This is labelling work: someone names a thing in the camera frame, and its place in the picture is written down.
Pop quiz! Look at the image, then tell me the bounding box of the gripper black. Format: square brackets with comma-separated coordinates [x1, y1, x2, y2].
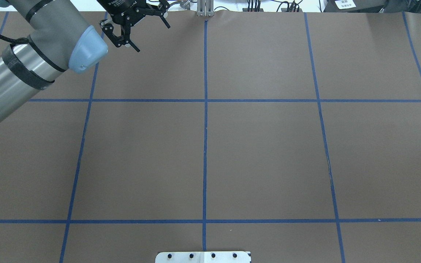
[97, 0, 171, 52]

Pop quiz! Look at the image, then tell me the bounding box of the aluminium frame post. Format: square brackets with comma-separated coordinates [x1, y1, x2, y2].
[196, 0, 214, 17]

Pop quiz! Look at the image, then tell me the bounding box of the black cable bundle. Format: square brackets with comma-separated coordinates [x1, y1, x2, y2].
[243, 0, 302, 13]

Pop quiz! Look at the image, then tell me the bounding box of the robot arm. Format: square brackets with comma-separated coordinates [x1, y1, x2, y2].
[0, 0, 108, 122]

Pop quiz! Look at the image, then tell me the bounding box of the black box with label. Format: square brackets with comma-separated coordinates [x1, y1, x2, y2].
[323, 0, 387, 13]

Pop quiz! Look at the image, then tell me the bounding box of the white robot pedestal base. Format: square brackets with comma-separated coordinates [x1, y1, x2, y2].
[154, 251, 252, 263]

